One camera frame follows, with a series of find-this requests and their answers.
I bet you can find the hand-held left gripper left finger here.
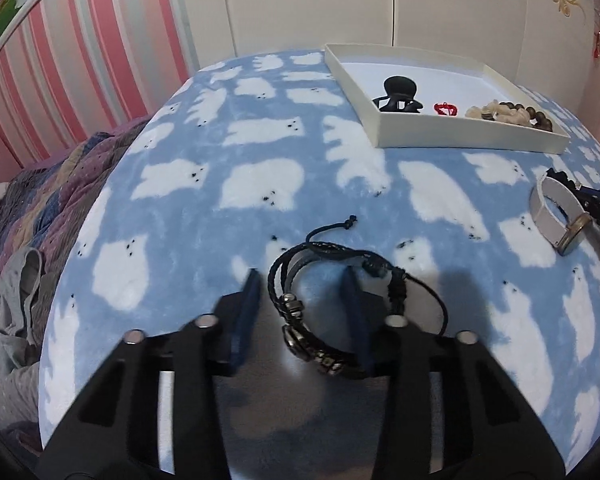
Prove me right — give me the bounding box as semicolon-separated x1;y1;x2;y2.
40;267;263;480

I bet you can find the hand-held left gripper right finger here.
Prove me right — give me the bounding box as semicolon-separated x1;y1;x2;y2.
341;266;566;480

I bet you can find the black braided leather bracelet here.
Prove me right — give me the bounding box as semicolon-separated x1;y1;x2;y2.
267;215;451;381

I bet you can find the white band bracelet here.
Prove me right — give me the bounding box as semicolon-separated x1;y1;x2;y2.
529;172;593;257

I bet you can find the brown wooden bead bracelet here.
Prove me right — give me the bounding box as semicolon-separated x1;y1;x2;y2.
500;102;556;132

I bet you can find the cream scrunchie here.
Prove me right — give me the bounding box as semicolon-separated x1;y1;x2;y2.
481;101;531;125

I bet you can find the white shallow cardboard box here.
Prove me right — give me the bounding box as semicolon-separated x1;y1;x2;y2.
324;42;571;155

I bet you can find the black hair claw clip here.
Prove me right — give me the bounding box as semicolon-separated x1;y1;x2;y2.
371;75;425;114

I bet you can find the blue polar bear blanket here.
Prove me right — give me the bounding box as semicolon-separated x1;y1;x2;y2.
39;50;600;480

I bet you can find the purple patchwork quilt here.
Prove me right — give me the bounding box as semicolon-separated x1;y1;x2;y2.
0;120;151;386

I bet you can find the grey garment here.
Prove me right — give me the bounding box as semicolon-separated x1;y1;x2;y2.
0;247;48;376

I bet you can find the white wardrobe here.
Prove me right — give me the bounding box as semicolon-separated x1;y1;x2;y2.
172;0;600;126

